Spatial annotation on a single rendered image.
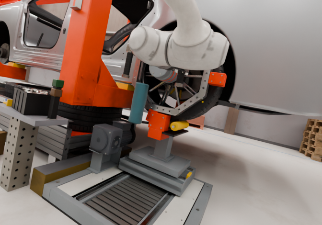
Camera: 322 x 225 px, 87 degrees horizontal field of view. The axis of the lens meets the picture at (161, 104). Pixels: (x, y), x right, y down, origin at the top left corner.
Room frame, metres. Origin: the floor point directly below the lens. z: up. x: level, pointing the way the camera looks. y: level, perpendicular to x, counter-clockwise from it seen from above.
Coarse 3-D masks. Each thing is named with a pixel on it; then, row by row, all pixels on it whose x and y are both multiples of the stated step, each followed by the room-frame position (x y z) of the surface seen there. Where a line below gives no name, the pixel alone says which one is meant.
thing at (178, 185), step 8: (120, 160) 1.25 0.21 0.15; (128, 160) 1.28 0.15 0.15; (120, 168) 1.24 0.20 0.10; (128, 168) 1.21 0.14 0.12; (136, 168) 1.19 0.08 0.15; (144, 168) 1.22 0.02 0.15; (152, 168) 1.20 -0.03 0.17; (192, 168) 1.38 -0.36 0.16; (144, 176) 1.16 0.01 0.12; (152, 176) 1.13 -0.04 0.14; (160, 176) 1.11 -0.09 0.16; (168, 176) 1.14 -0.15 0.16; (184, 176) 1.22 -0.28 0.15; (192, 176) 1.28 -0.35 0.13; (160, 184) 1.10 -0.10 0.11; (168, 184) 1.08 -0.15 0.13; (176, 184) 1.06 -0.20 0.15; (184, 184) 1.09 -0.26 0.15; (176, 192) 1.05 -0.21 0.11
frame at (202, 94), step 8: (168, 32) 1.15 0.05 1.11; (136, 64) 1.24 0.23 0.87; (136, 72) 1.23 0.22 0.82; (208, 72) 1.02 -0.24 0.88; (136, 80) 1.23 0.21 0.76; (200, 88) 1.03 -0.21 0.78; (200, 96) 1.02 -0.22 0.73; (152, 104) 1.16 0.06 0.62; (184, 104) 1.07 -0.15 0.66; (192, 104) 1.05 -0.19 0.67; (168, 112) 1.10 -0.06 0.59; (176, 112) 1.08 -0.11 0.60
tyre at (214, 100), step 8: (208, 88) 1.09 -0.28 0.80; (216, 88) 1.07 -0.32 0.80; (208, 96) 1.09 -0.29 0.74; (216, 96) 1.13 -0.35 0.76; (200, 104) 1.10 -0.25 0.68; (208, 104) 1.10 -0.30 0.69; (184, 112) 1.14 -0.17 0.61; (192, 112) 1.12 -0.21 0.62; (200, 112) 1.12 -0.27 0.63; (176, 120) 1.17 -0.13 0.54; (184, 120) 1.20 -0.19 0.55
